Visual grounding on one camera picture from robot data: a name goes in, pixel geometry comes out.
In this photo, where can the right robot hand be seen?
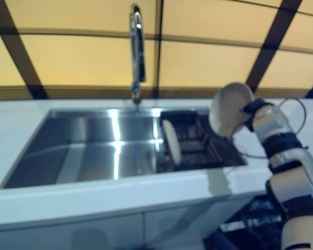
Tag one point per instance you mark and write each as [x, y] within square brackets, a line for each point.
[271, 122]

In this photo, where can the deep beige plate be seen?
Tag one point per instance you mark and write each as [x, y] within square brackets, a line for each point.
[228, 109]

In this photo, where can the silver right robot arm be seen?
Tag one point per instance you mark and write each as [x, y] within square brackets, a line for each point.
[294, 187]

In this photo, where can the black dish drying rack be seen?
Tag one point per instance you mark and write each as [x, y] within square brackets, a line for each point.
[195, 151]

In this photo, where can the chrome gooseneck faucet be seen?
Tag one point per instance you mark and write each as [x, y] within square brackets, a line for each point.
[137, 52]

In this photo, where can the stainless steel sink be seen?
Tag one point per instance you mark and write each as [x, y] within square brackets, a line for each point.
[94, 145]

